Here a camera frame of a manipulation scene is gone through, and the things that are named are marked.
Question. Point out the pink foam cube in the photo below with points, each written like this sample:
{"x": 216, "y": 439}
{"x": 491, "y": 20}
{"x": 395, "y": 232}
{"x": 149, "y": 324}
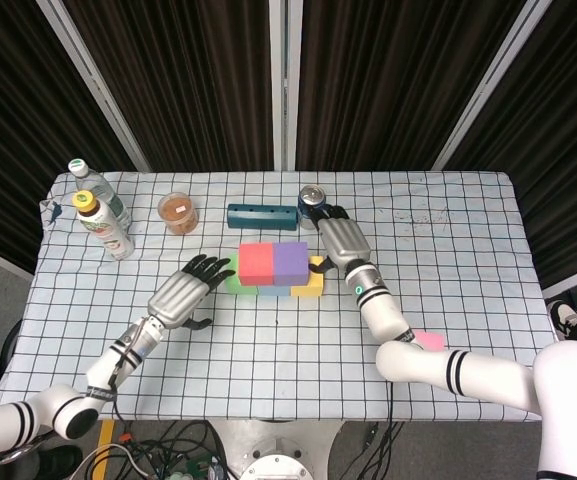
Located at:
{"x": 433, "y": 341}

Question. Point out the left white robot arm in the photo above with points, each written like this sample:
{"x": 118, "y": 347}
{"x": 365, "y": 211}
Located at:
{"x": 118, "y": 357}

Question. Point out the dark brown curtain panel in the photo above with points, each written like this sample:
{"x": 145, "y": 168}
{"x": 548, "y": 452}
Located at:
{"x": 393, "y": 75}
{"x": 18, "y": 125}
{"x": 193, "y": 75}
{"x": 568, "y": 150}

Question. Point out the clear water bottle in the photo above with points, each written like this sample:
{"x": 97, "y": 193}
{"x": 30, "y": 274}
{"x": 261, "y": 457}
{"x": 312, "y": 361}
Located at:
{"x": 103, "y": 190}

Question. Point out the white partition frame post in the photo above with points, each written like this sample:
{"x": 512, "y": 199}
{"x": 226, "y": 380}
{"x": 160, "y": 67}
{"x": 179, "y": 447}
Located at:
{"x": 285, "y": 75}
{"x": 493, "y": 75}
{"x": 93, "y": 80}

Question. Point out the chrome chair leg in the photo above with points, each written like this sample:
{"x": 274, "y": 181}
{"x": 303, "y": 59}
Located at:
{"x": 18, "y": 454}

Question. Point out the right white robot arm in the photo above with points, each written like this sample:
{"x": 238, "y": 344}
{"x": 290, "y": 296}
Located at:
{"x": 468, "y": 372}

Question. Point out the yellow-capped drink bottle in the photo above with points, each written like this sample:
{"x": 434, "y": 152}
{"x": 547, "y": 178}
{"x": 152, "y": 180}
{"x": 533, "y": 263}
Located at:
{"x": 105, "y": 230}

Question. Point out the white black grid tablecloth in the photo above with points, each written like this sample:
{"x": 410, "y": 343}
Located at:
{"x": 278, "y": 360}

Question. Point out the clear jar of rubber bands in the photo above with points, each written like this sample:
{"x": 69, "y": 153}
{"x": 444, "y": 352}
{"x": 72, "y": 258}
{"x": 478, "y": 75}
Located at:
{"x": 178, "y": 212}

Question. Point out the light blue foam cube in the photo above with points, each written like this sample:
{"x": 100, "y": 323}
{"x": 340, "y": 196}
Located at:
{"x": 274, "y": 290}

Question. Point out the teal oblong plastic case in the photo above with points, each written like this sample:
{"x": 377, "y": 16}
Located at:
{"x": 262, "y": 217}

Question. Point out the purple foam cube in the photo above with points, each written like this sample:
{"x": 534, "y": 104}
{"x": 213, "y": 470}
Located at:
{"x": 290, "y": 262}

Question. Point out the blue soda can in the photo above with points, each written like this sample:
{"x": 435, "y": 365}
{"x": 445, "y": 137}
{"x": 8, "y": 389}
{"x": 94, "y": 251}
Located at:
{"x": 310, "y": 197}

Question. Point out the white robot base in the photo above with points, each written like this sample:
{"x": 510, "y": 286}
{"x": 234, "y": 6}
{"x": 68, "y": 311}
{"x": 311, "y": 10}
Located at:
{"x": 278, "y": 450}

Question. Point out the red foam cube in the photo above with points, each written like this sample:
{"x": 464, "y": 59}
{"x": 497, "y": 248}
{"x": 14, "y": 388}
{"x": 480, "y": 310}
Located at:
{"x": 255, "y": 264}

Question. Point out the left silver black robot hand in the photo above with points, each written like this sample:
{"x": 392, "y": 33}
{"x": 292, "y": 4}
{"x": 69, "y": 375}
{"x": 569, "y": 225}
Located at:
{"x": 175, "y": 297}

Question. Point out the white black sneaker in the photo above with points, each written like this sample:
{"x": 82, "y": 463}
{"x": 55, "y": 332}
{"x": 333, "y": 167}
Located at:
{"x": 563, "y": 315}

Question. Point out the green foam cube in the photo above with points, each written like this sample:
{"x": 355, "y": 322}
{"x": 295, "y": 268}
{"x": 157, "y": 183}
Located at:
{"x": 233, "y": 286}

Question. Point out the yellow foam cube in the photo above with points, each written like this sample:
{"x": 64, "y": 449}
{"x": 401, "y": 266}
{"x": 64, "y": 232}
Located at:
{"x": 308, "y": 290}

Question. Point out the black round stool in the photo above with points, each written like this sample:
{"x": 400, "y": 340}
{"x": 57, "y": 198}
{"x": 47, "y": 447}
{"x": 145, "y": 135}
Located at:
{"x": 12, "y": 342}

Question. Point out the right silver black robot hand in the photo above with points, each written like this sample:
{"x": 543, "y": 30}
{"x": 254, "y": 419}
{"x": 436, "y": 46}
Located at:
{"x": 343, "y": 240}

